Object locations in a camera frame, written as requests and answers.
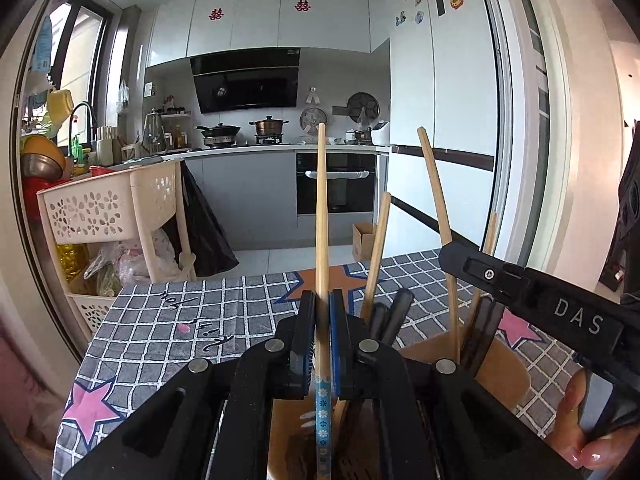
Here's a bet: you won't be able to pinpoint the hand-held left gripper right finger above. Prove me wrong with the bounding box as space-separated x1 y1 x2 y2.
330 290 583 480

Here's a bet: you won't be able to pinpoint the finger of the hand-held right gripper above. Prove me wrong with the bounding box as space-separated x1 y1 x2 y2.
439 241 531 313

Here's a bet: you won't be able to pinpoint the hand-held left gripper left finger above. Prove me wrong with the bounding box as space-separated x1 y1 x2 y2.
65 290 317 480

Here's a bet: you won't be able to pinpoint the black-handled utensil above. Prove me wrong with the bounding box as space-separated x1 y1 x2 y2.
387 287 416 348
369 302 392 338

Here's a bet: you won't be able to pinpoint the wooden utensil holder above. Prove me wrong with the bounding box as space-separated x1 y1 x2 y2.
267 305 532 480

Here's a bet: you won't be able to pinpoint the wooden chopstick blue floral end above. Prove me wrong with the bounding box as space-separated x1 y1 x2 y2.
314 122 335 480

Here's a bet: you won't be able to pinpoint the person's right hand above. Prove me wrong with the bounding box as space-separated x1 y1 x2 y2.
545 367 640 471

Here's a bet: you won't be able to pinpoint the cardboard box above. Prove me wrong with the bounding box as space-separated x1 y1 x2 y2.
352 222 379 262

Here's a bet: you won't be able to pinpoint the grey plaid star tablecloth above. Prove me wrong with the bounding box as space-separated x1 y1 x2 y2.
51 249 588 480

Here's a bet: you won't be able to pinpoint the dark mesh object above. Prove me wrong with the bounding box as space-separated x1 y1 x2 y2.
600 120 640 306

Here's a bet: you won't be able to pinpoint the black hanging garment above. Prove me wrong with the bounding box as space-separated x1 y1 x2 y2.
179 160 240 277

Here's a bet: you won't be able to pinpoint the black built-in oven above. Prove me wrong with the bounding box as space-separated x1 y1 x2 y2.
296 152 378 216

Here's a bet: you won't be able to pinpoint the white refrigerator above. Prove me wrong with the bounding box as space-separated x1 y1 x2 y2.
387 0 501 261

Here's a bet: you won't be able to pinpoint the round dark steamer rack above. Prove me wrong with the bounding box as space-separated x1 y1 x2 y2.
347 92 381 122

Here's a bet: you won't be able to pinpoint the brass cooking pot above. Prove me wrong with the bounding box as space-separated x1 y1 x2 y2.
249 115 290 144

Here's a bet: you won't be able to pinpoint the round metal steamer rack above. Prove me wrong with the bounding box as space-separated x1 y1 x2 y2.
300 109 328 134

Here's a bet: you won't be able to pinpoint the black wok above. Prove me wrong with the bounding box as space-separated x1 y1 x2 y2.
196 123 242 149

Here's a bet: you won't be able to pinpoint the beige perforated storage cart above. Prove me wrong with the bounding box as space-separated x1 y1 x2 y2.
37 160 198 336

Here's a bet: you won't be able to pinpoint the black range hood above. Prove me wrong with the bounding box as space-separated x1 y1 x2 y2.
190 47 301 115

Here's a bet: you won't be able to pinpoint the stainless steel bowl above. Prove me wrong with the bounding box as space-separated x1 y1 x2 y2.
20 152 67 182

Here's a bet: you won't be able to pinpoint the black kitchen faucet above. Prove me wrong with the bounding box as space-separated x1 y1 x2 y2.
69 101 99 151

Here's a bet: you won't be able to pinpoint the white upper cabinets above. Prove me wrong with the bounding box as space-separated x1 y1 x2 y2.
145 0 391 68

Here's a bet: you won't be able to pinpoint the white sliding door frame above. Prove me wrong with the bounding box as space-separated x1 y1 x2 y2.
477 0 558 283

